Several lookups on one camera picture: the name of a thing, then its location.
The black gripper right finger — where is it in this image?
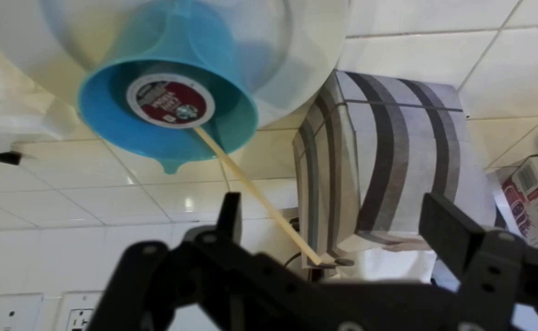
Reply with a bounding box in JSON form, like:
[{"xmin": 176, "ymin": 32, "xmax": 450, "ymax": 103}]
[{"xmin": 419, "ymin": 193, "xmax": 538, "ymax": 331}]

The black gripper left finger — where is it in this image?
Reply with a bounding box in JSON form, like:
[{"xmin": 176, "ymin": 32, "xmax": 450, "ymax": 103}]
[{"xmin": 86, "ymin": 192, "xmax": 246, "ymax": 331}]

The wooden stir stick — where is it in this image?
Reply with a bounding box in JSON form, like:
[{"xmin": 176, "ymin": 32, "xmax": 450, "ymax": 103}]
[{"xmin": 191, "ymin": 124, "xmax": 338, "ymax": 271}]

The blue cup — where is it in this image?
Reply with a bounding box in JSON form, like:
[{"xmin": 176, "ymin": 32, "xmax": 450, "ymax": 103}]
[{"xmin": 75, "ymin": 0, "xmax": 261, "ymax": 177}]

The white plate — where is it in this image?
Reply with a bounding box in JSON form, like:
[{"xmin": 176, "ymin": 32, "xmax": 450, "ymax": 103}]
[{"xmin": 35, "ymin": 0, "xmax": 351, "ymax": 135}]

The green and white wipes container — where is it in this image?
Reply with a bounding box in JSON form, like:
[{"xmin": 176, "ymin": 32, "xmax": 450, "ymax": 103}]
[{"xmin": 494, "ymin": 149, "xmax": 538, "ymax": 254}]

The grey striped tissue box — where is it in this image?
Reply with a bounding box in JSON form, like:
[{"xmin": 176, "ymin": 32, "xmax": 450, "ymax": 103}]
[{"xmin": 292, "ymin": 68, "xmax": 499, "ymax": 254}]

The red labelled coffee pod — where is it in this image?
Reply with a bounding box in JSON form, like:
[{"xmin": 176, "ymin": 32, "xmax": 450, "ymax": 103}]
[{"xmin": 125, "ymin": 72, "xmax": 217, "ymax": 131}]

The white paper napkin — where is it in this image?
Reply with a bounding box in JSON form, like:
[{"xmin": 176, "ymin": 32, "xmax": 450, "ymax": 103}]
[{"xmin": 0, "ymin": 57, "xmax": 83, "ymax": 157}]

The white light switch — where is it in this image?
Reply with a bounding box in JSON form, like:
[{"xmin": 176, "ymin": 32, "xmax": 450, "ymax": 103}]
[{"xmin": 0, "ymin": 293, "xmax": 44, "ymax": 331}]

